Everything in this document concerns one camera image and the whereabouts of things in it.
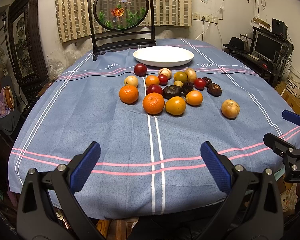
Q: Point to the white oval plate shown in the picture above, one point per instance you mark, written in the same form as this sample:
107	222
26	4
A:
163	56

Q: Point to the small dark plum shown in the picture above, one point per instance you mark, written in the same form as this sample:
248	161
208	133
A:
207	81

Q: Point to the wall power strip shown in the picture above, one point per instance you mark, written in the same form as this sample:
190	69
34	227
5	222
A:
205	18

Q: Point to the dark red plum back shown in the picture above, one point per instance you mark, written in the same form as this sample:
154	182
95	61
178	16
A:
140	69

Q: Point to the cardboard box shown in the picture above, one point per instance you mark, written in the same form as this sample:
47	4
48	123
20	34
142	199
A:
293	101

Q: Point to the computer monitor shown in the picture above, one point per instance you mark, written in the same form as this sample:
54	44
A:
267	47

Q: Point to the black hat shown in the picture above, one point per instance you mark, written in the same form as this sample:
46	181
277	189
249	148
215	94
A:
236	44

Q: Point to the beige checked curtain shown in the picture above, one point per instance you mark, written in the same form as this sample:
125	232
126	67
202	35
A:
73	15

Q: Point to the dark framed painting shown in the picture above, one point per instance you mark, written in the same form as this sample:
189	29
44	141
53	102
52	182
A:
25	43

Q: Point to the beige potato-like fruit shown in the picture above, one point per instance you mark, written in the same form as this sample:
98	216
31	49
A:
191	74

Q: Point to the blue striped tablecloth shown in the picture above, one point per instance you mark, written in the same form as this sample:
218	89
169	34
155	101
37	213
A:
149	165

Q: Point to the white bucket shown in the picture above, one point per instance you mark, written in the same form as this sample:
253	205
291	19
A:
293	82

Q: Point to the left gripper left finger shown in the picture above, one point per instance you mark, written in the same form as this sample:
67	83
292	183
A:
81	166

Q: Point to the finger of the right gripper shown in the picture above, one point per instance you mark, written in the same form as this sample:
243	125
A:
291	117
279	146

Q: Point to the olive green round fruit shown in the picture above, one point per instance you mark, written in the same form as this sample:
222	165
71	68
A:
180	76

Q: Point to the dark purple mangosteen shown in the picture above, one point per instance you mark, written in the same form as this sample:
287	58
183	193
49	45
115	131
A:
171	91

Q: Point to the black speaker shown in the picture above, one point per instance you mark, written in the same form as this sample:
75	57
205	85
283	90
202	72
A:
279	28

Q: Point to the dark red plum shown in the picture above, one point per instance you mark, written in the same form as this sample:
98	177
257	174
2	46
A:
154	88
140	69

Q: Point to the beige round fruit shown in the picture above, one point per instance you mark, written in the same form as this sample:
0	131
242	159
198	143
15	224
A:
230	109

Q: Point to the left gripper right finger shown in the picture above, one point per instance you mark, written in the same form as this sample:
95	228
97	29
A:
218	165

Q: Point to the red cherry tomato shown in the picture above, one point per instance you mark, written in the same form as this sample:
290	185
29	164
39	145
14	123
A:
199	83
163	79

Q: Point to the dark purple plum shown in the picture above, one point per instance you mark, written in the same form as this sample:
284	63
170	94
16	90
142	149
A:
187	87

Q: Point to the brown mangosteen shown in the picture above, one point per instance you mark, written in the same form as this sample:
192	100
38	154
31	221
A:
214	89

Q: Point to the yellow orange round fruit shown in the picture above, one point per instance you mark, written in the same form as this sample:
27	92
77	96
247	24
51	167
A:
175	106

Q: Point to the small orange fruit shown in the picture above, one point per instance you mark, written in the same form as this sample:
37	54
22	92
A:
152	80

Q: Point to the small orange tomato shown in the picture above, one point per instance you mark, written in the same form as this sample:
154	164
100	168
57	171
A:
194	98

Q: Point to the pale yellow round fruit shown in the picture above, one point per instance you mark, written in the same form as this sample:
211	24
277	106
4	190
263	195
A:
131	80

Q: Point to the large mandarin orange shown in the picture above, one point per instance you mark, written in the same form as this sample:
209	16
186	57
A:
153	103
129	94

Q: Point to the goldfish screen on black stand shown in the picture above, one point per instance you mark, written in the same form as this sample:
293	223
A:
116	24

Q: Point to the small yellow longan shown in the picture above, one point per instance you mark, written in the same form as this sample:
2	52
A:
178	83

